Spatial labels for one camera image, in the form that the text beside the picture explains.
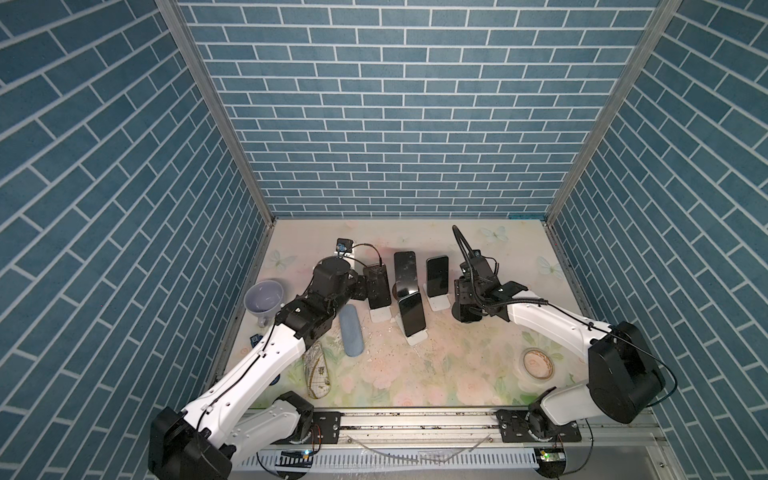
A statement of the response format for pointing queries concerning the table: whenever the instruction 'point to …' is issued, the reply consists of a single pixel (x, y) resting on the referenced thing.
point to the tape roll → (537, 364)
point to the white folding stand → (438, 302)
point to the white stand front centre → (417, 337)
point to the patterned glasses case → (317, 376)
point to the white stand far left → (380, 315)
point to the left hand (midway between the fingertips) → (364, 269)
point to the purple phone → (377, 286)
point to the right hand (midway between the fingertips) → (464, 282)
